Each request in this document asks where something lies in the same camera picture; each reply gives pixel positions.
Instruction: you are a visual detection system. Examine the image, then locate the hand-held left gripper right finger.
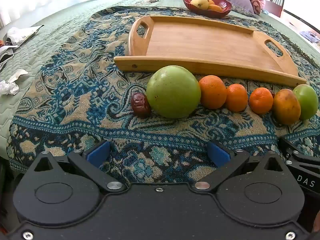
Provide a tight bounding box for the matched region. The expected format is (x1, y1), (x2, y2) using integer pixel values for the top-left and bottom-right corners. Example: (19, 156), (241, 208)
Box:
(194, 141), (287, 193)

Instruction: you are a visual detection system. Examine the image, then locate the wooden tray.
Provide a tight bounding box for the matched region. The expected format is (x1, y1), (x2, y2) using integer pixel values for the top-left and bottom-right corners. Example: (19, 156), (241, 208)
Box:
(114, 15), (307, 88)

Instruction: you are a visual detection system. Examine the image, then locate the large red date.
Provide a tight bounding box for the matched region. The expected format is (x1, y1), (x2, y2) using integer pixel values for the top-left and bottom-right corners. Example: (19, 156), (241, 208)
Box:
(130, 92), (151, 118)

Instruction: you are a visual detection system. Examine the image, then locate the large orange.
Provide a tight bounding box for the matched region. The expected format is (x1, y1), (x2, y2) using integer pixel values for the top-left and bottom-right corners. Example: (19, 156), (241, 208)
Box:
(199, 75), (227, 110)

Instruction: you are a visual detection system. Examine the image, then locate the small green apple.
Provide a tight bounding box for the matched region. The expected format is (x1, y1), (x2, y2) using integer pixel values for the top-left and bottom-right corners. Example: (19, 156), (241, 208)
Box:
(293, 84), (316, 120)

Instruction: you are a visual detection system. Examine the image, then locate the yellow mango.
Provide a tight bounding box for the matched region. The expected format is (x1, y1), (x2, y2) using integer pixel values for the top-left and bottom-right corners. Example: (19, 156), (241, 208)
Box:
(190, 0), (209, 10)

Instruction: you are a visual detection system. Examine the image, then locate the red bowl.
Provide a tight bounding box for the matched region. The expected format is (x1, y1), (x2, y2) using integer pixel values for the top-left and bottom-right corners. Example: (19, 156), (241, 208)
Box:
(183, 0), (232, 19)

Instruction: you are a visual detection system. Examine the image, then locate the blue cloth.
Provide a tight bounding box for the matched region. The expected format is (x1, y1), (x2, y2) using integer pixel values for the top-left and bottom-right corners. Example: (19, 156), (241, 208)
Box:
(299, 31), (320, 43)

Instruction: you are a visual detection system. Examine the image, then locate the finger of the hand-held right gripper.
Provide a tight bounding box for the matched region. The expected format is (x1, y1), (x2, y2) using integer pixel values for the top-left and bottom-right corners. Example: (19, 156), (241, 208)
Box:
(278, 137), (320, 167)

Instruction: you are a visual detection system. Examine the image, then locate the large green apple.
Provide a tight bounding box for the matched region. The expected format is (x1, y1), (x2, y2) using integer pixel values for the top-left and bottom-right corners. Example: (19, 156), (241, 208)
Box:
(146, 65), (201, 119)

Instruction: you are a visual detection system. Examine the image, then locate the small tangerine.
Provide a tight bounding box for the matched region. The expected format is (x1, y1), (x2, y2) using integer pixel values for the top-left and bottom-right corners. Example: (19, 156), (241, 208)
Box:
(249, 87), (274, 115)
(226, 84), (248, 112)

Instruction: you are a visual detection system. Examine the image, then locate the red-brown wooden furniture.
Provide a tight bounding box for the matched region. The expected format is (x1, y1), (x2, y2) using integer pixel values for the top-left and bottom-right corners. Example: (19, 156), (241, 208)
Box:
(261, 0), (284, 18)

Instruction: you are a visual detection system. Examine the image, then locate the green quilt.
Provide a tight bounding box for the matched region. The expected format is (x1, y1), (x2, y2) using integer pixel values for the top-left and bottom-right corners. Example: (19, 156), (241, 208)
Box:
(0, 0), (320, 160)

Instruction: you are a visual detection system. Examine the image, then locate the crumpled white paper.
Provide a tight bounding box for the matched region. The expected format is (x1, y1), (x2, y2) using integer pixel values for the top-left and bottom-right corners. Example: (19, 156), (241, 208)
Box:
(0, 69), (29, 95)

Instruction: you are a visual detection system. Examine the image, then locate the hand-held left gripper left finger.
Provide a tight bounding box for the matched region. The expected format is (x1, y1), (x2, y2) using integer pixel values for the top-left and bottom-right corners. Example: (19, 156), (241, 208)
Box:
(34, 140), (126, 193)

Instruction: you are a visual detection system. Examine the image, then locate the orange-red mango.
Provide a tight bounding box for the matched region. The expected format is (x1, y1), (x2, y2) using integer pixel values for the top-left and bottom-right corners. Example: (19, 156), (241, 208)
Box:
(273, 89), (301, 125)

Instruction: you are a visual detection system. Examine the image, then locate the blue patterned blanket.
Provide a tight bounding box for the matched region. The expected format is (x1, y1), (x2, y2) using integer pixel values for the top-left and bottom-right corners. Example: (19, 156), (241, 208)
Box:
(6, 6), (320, 183)

